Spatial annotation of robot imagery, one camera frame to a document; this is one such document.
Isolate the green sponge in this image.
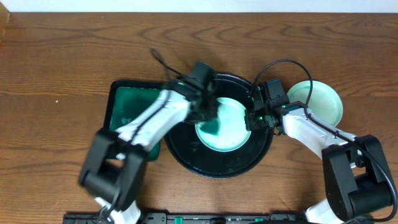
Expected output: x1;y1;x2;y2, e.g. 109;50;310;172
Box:
199;118;220;136

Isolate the mint green plate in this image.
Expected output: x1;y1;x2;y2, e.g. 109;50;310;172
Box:
287;80;343;126
195;97;251;152

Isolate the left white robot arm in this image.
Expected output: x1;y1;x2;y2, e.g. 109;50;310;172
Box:
78;77;219;223

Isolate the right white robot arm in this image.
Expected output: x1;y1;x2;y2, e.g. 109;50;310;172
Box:
245;87;397;223

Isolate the round black tray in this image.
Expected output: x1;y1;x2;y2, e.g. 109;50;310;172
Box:
165;73;274;179

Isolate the black rectangular sponge tray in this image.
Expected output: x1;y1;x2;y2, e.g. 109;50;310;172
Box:
103;80;165;162

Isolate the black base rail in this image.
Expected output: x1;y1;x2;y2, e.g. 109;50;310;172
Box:
62;212;308;224

